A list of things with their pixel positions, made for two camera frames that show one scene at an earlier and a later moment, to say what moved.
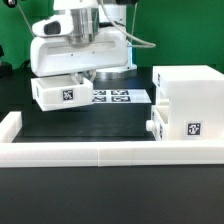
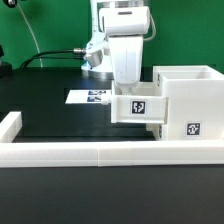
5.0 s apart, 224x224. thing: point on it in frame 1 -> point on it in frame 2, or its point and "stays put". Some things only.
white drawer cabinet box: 194,95 stays put
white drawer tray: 56,92 -> 144,105
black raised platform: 102,122 stays put
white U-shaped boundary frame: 16,153 stays put
